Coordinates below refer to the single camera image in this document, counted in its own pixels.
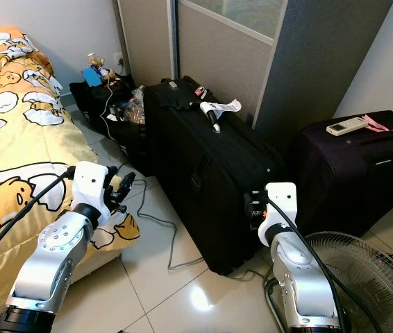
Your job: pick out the white remote control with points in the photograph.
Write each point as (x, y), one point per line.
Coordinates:
(347, 125)

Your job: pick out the clear plastic bag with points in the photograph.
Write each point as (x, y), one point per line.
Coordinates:
(132, 109)

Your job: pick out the large black suitcase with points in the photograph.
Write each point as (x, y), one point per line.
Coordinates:
(210, 173)

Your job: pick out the beige partition door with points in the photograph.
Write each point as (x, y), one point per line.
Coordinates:
(217, 62)

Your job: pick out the white luggage tag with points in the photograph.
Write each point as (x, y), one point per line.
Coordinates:
(224, 107)

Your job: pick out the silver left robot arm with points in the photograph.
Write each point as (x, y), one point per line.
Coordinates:
(51, 257)

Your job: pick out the yellow cartoon egg blanket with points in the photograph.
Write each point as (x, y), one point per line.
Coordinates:
(30, 139)

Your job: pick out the small black bag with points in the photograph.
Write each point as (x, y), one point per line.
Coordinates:
(89, 104)

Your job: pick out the small brown plush toy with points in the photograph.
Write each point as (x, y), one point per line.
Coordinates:
(98, 62)

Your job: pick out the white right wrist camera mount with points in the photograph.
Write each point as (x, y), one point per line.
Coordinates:
(280, 208)

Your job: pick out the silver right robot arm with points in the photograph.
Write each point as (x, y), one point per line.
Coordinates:
(300, 284)

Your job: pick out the pink ribbon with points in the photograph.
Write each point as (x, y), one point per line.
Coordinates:
(377, 125)

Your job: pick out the dark purple suitcase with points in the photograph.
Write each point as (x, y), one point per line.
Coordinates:
(349, 180)

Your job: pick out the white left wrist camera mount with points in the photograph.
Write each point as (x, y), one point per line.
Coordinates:
(89, 184)

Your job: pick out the white wall socket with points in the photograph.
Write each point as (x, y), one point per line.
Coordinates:
(119, 61)

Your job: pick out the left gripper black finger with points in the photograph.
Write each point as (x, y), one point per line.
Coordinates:
(132, 177)

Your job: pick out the dark grey partition panel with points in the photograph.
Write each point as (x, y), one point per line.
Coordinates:
(328, 55)

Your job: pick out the small blue item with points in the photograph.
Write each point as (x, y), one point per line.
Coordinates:
(92, 76)

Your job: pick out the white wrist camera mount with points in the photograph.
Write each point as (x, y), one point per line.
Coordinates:
(89, 184)
(280, 208)

